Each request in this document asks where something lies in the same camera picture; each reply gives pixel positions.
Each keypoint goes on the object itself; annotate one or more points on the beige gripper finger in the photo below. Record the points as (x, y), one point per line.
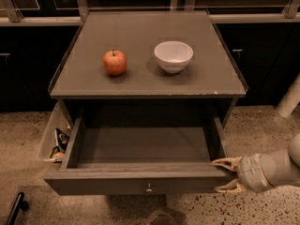
(228, 163)
(232, 187)

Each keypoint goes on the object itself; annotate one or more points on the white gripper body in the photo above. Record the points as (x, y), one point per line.
(250, 172)

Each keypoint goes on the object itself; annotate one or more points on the grey top drawer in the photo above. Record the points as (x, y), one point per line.
(107, 159)

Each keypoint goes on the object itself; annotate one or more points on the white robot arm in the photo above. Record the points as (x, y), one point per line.
(264, 145)

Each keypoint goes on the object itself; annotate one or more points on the grey drawer cabinet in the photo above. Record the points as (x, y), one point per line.
(211, 73)

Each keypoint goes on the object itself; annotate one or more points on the black lower cabinets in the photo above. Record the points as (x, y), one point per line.
(267, 54)

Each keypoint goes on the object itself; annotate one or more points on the white bowl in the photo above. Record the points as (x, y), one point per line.
(173, 56)

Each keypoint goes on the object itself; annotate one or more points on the red apple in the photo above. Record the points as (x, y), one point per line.
(114, 62)

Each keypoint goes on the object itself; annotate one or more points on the dark snack bag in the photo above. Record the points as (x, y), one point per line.
(61, 139)

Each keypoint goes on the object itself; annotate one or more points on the clear plastic bin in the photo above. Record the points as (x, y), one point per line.
(48, 142)

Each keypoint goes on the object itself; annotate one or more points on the black handle bar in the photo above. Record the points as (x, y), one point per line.
(19, 204)

